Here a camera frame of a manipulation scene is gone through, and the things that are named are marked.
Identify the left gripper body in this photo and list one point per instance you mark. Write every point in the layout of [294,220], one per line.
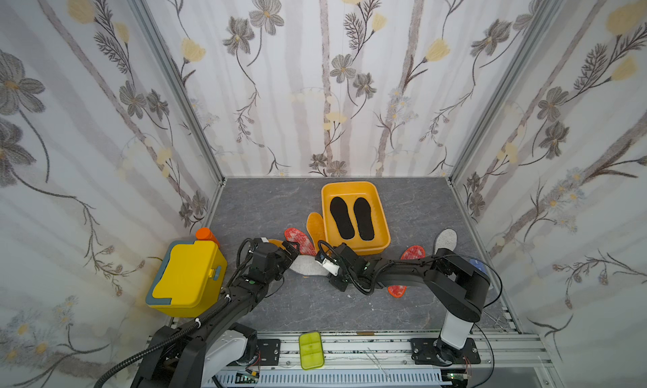
[281,262]

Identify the blue pill organizer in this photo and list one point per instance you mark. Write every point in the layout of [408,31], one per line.
[478,264]

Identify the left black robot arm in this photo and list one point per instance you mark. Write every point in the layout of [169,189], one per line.
[176,357]

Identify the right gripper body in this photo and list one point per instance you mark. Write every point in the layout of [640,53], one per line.
[341,266]

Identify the red white patterned insole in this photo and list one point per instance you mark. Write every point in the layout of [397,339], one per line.
[305,245]

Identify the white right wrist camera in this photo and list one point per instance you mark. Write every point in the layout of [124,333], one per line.
[327,264]

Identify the wide yellow fuzzy insole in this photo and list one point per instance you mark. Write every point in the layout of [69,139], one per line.
[276,243]

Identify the yellow plastic storage box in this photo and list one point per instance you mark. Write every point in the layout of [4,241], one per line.
[350,192]

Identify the grey felt insole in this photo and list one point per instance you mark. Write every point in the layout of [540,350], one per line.
[308,267]
[446,239]

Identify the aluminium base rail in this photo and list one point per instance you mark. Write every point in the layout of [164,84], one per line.
[382,359]

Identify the yellow lidded lunch box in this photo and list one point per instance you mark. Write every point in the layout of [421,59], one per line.
[189,279]

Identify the orange cylinder bottle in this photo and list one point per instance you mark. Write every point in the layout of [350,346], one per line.
[205,234]

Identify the narrow yellow fuzzy insole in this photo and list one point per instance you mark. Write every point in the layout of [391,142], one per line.
[316,228]

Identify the red insole right side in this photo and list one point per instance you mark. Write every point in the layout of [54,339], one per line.
[412,253]

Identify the black insole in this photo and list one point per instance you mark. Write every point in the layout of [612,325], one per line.
[363,215]
[340,213]

